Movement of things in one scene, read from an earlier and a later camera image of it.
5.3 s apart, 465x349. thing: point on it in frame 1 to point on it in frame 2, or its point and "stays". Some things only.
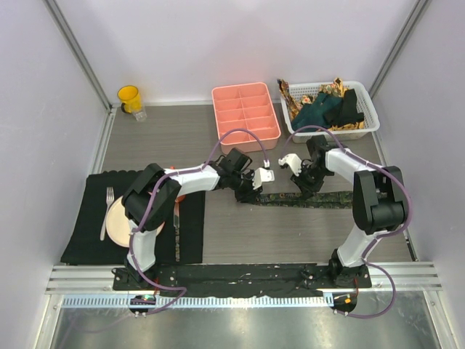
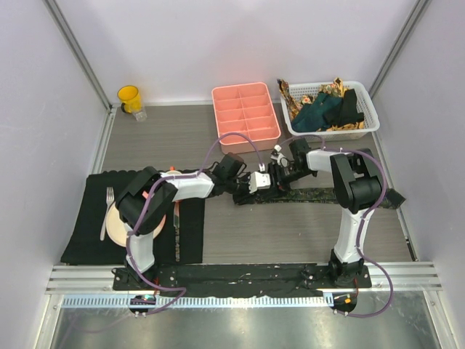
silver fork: x=110 y=193 stays
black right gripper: x=307 y=189 to x=275 y=171
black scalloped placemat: x=84 y=246 stays
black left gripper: x=249 y=195 stays
